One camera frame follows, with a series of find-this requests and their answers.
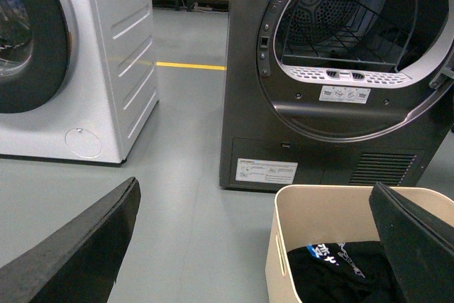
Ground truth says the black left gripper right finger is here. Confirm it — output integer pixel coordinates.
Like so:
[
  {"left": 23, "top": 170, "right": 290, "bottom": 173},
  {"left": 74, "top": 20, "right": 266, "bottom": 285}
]
[{"left": 369, "top": 182, "right": 453, "bottom": 302}]

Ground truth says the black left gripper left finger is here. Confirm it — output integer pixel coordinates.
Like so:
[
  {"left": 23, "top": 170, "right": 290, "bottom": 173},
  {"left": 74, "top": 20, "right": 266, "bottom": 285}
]
[{"left": 1, "top": 177, "right": 141, "bottom": 302}]

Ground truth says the beige plastic laundry hamper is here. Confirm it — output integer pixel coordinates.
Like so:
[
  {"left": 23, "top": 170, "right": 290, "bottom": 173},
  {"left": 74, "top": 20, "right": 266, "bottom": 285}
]
[{"left": 265, "top": 184, "right": 454, "bottom": 303}]

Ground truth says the black printed t-shirt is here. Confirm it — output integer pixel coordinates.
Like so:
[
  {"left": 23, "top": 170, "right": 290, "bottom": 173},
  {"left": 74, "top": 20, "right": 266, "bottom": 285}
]
[{"left": 287, "top": 241, "right": 406, "bottom": 303}]

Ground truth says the dark grey tumble dryer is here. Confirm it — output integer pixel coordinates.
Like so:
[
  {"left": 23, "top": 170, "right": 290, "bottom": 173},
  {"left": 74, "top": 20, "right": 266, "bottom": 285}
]
[{"left": 219, "top": 0, "right": 453, "bottom": 192}]

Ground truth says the white washing machine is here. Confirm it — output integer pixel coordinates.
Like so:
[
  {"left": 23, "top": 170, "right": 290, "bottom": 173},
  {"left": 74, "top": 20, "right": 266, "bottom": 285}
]
[{"left": 1, "top": 0, "right": 158, "bottom": 164}]

